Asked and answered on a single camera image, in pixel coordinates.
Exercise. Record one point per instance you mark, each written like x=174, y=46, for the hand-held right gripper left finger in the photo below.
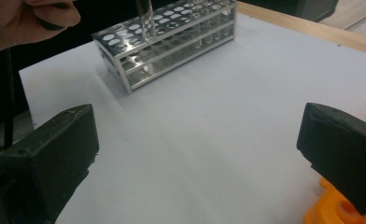
x=53, y=155

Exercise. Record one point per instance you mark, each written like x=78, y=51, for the wooden table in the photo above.
x=327, y=32

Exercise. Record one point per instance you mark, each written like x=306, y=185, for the clear test tube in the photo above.
x=199, y=21
x=147, y=21

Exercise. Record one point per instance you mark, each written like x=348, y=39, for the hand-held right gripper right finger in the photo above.
x=343, y=149

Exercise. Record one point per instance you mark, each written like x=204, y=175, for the orange test tube rack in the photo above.
x=330, y=208

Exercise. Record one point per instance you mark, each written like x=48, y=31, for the white table board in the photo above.
x=203, y=124

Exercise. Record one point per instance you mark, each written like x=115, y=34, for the black cabinet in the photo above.
x=296, y=7

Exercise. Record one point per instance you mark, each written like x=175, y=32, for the metal test tube rack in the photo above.
x=171, y=43

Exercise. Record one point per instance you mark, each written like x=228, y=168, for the thin metal floor rail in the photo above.
x=363, y=18

